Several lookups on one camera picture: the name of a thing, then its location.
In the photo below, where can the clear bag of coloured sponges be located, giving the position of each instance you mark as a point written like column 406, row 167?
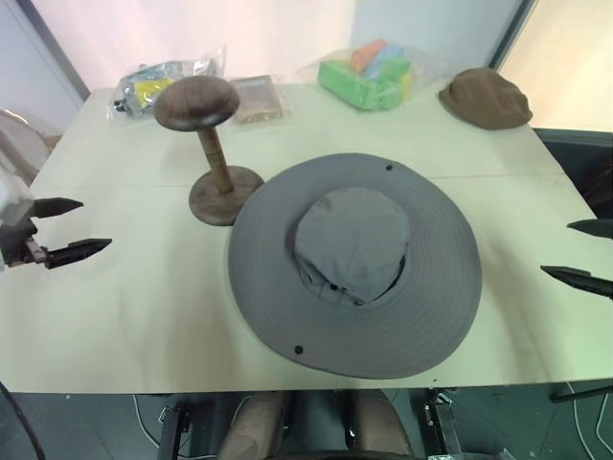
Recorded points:
column 364, row 84

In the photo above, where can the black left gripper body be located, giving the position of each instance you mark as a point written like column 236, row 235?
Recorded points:
column 21, row 249

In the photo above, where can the dark chair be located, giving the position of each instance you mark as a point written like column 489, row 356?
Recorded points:
column 574, row 158

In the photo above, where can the dark wooden hat stand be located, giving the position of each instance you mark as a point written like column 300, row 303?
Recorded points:
column 196, row 101

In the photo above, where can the grey wide-brim bucket hat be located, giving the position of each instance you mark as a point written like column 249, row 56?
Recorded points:
column 421, row 297

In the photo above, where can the brown rounded shape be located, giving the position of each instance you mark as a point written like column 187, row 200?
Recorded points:
column 380, row 426
column 251, row 431

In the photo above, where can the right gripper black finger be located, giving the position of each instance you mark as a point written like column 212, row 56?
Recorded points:
column 584, row 280
column 596, row 227

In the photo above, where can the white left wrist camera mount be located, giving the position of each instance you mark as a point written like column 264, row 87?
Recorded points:
column 12, row 199

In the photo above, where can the metal table leg bracket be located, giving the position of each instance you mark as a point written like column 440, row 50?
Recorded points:
column 443, row 426

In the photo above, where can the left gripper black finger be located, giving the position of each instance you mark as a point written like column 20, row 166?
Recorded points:
column 55, row 207
column 76, row 251

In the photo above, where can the black floor bar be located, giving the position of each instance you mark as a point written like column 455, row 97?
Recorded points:
column 582, row 393

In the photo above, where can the brown cloth cap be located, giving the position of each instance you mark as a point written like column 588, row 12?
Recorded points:
column 488, row 98

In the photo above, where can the clear bag with yellow item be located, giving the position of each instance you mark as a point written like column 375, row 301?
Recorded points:
column 148, row 88

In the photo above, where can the black table leg frame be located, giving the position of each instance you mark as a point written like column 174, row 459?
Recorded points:
column 170, row 431

